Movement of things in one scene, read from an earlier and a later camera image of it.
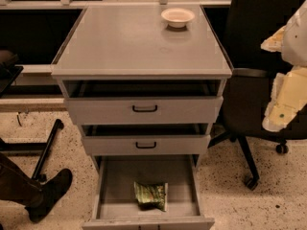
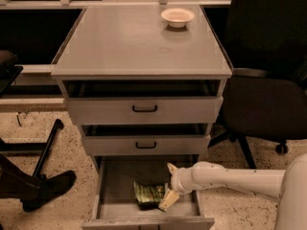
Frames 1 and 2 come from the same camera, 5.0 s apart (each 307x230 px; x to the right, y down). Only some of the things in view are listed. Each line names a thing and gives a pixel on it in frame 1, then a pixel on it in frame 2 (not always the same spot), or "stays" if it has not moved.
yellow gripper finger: x=275 y=42 → x=172 y=168
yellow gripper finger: x=289 y=96 → x=169 y=199
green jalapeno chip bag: x=152 y=196 stays
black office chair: x=259 y=12 stays
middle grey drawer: x=146 y=140 stays
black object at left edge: x=9 y=70 stays
